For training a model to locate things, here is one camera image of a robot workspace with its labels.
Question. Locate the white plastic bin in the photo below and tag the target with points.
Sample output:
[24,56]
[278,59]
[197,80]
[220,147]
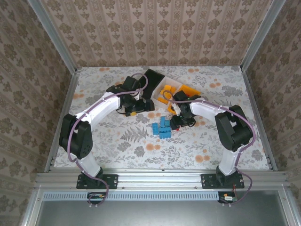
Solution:
[172,82]

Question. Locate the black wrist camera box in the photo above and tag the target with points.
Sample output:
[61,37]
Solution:
[181,96]
[131,82]

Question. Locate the aluminium lower frame bar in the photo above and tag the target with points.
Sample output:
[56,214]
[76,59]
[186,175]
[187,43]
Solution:
[33,207]
[290,209]

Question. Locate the black plastic bin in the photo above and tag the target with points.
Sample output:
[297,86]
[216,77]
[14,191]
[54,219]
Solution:
[152,82]

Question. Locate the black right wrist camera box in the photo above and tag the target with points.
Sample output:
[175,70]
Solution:
[181,96]

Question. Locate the aluminium corner post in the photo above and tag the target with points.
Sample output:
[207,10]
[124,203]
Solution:
[261,33]
[54,37]

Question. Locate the yellow plastic bin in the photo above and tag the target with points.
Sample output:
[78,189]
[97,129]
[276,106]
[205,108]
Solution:
[190,90]

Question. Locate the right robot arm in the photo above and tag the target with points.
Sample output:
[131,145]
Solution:
[204,109]

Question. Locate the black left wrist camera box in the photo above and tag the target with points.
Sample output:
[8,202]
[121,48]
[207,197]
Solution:
[131,82]

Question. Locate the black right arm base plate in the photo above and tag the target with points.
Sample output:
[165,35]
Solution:
[208,182]

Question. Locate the red lego brick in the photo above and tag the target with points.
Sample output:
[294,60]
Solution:
[176,128]

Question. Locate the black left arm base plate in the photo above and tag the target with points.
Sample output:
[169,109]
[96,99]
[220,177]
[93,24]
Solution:
[113,181]

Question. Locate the floral patterned tablecloth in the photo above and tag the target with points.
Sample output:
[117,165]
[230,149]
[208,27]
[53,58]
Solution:
[117,160]

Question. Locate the grey metal sheet panel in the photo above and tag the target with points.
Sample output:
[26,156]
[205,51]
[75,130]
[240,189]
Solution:
[152,214]

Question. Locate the aluminium front rail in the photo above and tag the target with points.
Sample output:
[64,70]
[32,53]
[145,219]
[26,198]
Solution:
[160,179]

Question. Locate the small circuit board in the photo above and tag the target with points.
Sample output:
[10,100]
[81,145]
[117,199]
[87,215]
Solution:
[228,198]
[97,196]

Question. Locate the orange lego brick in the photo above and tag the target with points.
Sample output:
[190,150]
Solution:
[164,100]
[167,94]
[161,91]
[169,87]

